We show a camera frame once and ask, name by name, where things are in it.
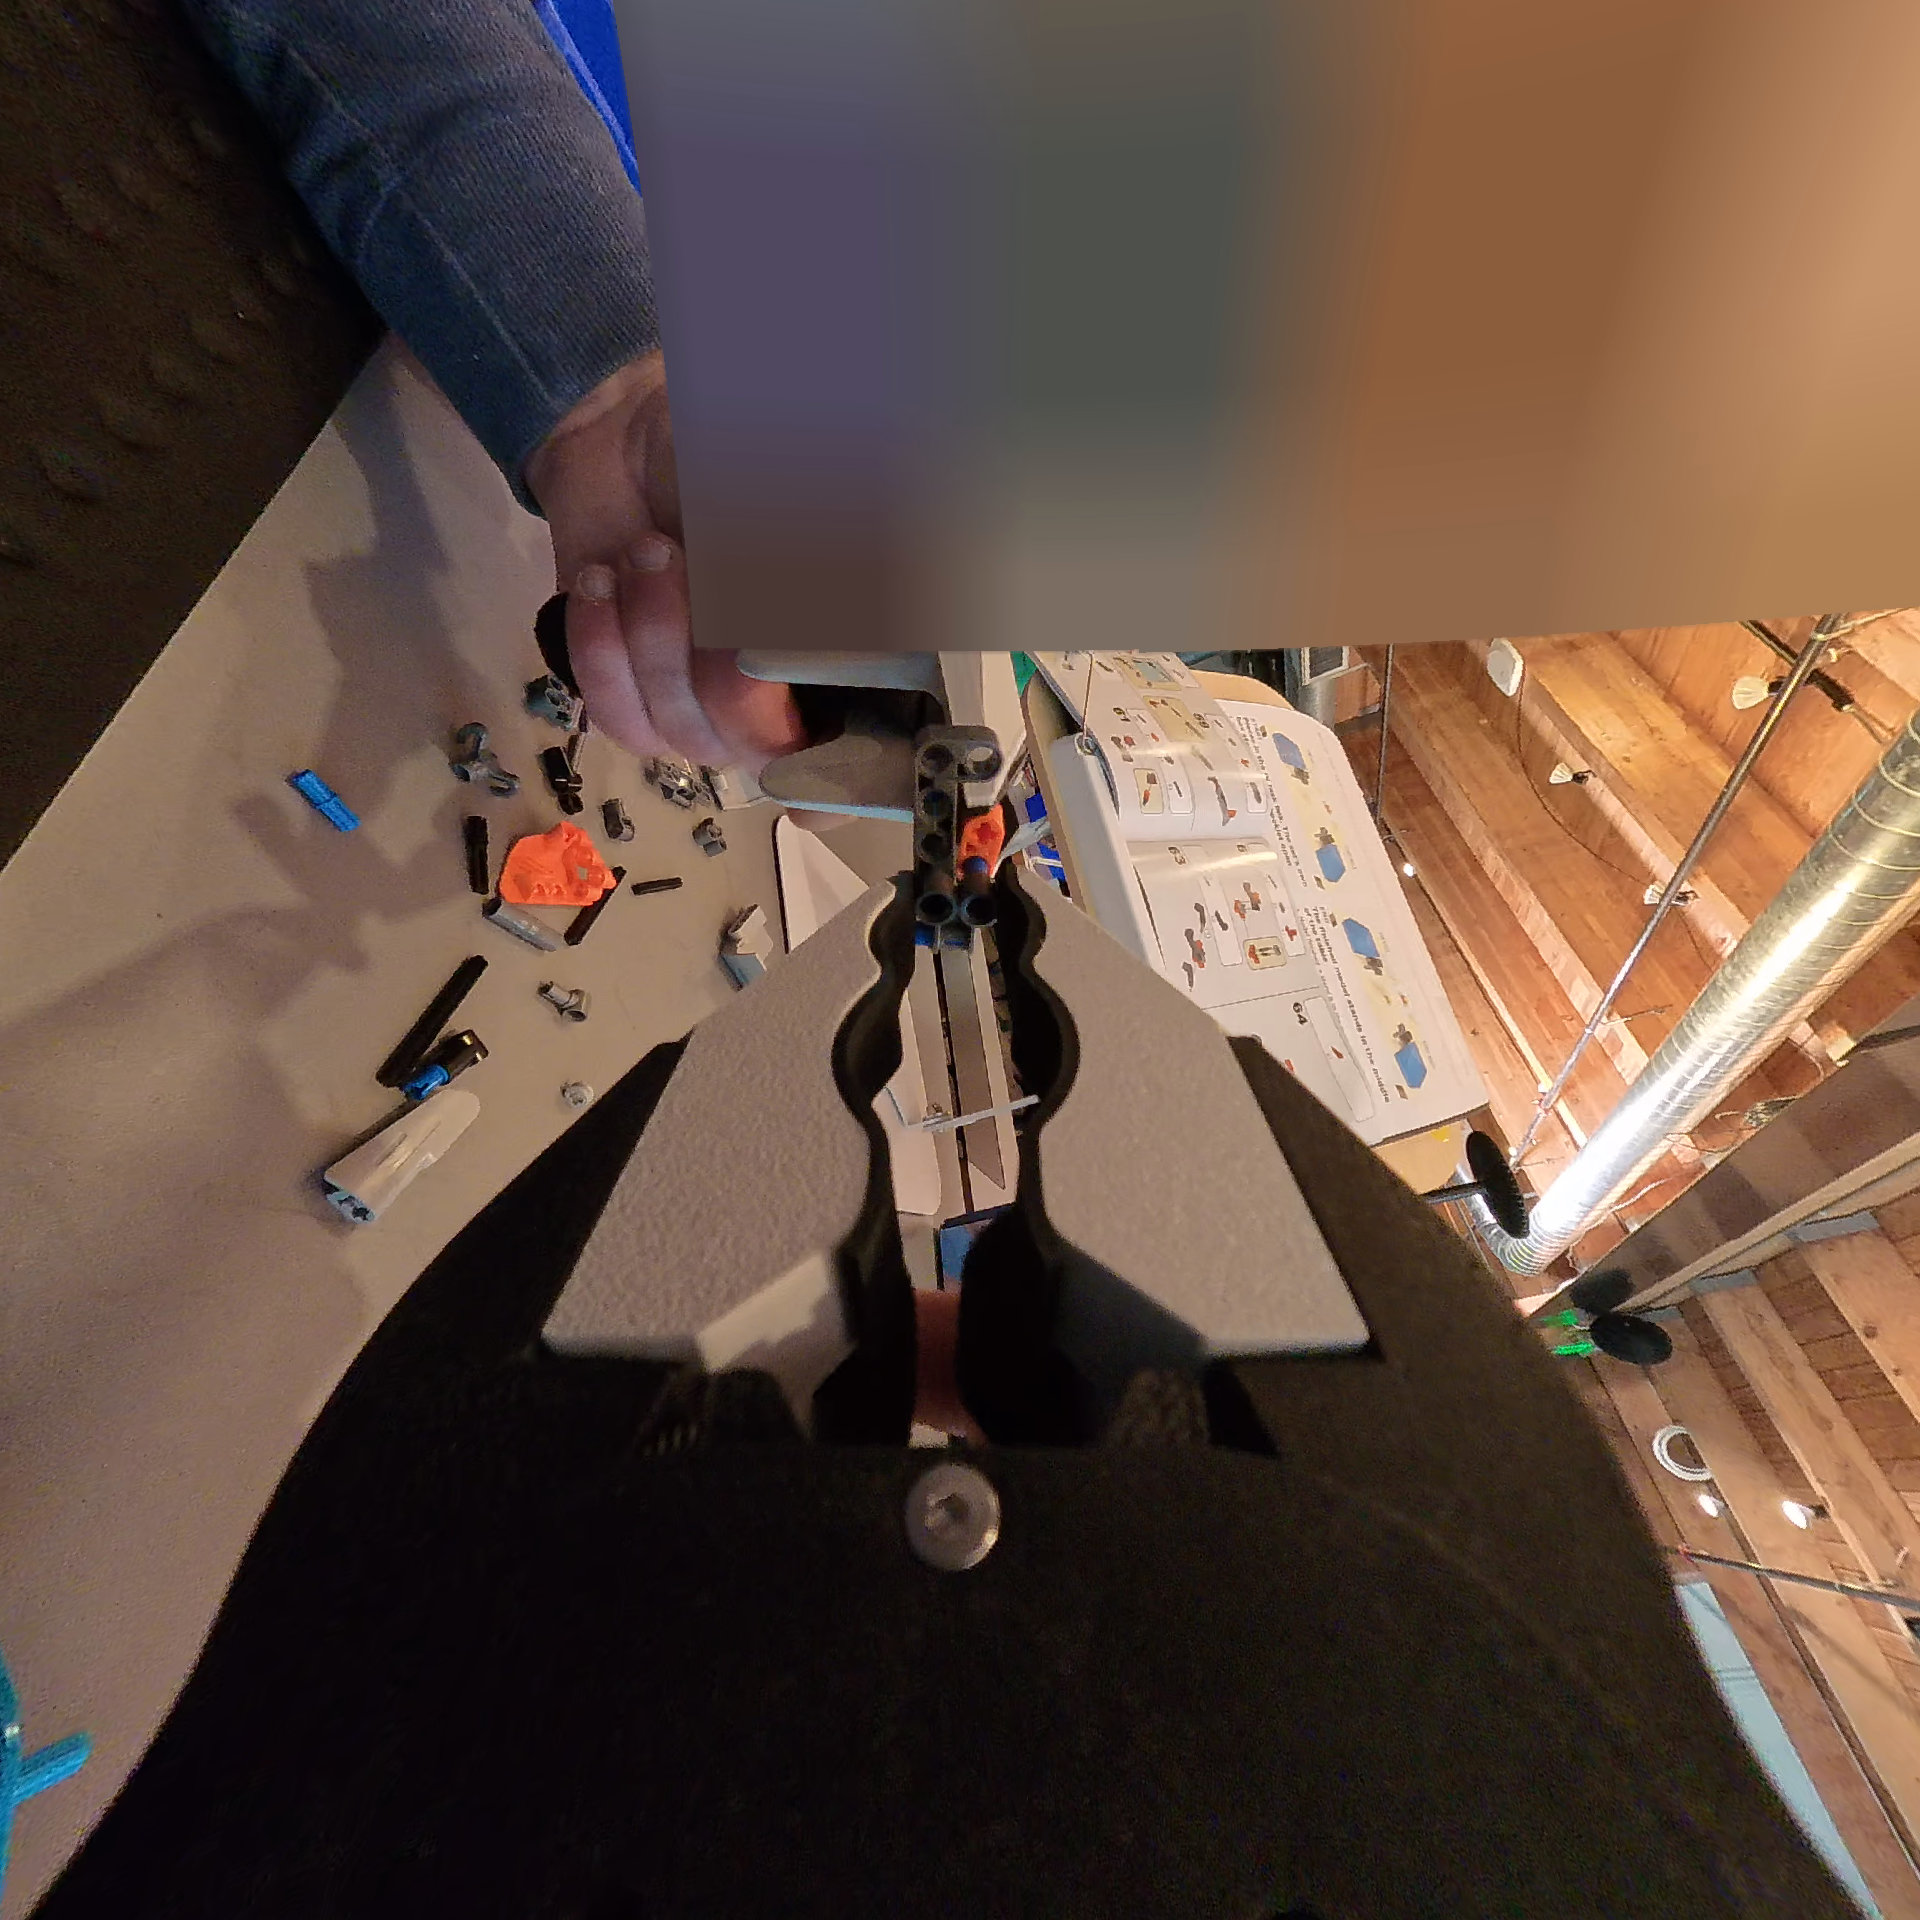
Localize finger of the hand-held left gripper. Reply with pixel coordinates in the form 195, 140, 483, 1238
758, 745, 921, 831
733, 648, 949, 699

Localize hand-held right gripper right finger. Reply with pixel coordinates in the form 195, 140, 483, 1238
1002, 868, 1376, 1389

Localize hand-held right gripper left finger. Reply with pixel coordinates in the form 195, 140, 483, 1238
537, 874, 918, 1437

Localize grey beam brick assembly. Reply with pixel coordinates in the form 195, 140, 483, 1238
915, 730, 1007, 904

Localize person's left forearm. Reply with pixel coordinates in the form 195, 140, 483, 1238
188, 0, 665, 517

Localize person's left hand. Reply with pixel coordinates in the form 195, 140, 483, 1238
528, 349, 819, 772

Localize pale wooden book stand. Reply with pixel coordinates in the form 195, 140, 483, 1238
771, 648, 1496, 1204

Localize instruction booklet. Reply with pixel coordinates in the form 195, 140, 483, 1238
1034, 648, 1491, 1132

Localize orange triangular panel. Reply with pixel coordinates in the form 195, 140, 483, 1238
497, 822, 620, 911

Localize white curved panel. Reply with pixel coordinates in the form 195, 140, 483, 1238
319, 1087, 483, 1229

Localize long black axle rod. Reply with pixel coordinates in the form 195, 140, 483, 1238
371, 951, 491, 1091

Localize thin metal ceiling conduit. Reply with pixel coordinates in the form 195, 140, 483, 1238
1508, 613, 1853, 1176

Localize blue plastic tool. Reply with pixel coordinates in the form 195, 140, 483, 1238
0, 1651, 99, 1869

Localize silver ventilation duct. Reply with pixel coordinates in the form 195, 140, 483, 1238
1478, 732, 1920, 1283

